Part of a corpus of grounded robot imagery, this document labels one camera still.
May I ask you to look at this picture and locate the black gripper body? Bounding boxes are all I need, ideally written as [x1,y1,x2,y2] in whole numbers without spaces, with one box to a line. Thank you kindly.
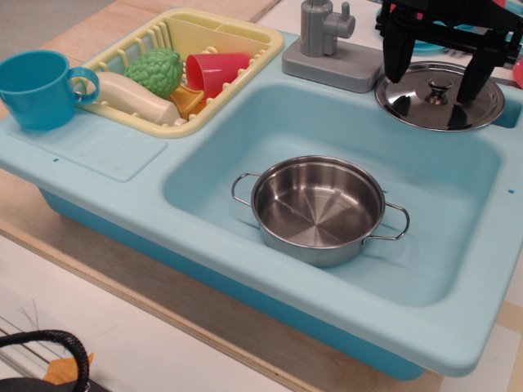
[376,1,522,66]

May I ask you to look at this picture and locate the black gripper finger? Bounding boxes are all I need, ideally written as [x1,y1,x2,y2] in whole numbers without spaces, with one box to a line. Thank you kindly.
[382,20,415,83]
[457,47,497,103]

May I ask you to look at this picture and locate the steel pot lid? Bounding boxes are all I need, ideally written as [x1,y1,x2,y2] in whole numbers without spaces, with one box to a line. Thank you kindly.
[375,61,505,131]

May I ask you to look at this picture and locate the stacked blue plastic plates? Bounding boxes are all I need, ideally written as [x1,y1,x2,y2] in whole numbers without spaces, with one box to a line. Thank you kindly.
[413,40,445,56]

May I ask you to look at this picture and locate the grey plastic fork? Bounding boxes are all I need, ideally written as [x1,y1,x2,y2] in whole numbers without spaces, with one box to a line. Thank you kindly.
[443,47,470,57]

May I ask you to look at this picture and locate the pink plate edge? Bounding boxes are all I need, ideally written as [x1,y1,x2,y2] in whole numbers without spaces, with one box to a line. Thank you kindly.
[512,59,523,89]

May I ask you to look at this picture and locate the grey toy faucet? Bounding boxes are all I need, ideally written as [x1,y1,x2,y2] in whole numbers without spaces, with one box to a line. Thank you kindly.
[282,1,383,93]

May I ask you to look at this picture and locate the pink plastic cup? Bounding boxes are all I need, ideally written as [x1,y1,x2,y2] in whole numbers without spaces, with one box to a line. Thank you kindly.
[186,52,250,99]

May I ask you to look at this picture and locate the yellow plastic dish rack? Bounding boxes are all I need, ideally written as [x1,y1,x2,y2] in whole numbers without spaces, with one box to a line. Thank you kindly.
[83,8,284,139]

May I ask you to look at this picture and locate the orange plastic toy piece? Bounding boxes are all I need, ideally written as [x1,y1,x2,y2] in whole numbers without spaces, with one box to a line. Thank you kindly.
[168,85,207,120]

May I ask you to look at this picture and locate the green toy artichoke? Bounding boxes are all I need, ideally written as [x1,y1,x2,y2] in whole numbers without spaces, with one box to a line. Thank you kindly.
[123,48,183,98]

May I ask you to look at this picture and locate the light blue toy sink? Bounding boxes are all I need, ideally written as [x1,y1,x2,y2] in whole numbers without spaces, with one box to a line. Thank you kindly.
[1,58,522,380]

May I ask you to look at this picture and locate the cream plastic bottle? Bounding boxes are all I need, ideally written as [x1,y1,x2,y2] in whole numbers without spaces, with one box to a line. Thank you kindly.
[86,71,188,127]

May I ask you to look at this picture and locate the blue plastic mug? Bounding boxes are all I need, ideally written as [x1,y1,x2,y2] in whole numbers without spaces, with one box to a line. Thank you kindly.
[1,50,100,131]

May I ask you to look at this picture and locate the orange tape piece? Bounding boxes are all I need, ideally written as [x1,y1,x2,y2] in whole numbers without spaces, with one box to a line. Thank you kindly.
[43,357,78,385]

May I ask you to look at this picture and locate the steel pot with handles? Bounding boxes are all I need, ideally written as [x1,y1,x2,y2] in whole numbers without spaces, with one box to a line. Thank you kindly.
[232,155,393,268]

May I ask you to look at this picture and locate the black braided cable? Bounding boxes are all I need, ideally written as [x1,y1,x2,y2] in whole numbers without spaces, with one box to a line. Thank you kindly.
[0,328,91,392]

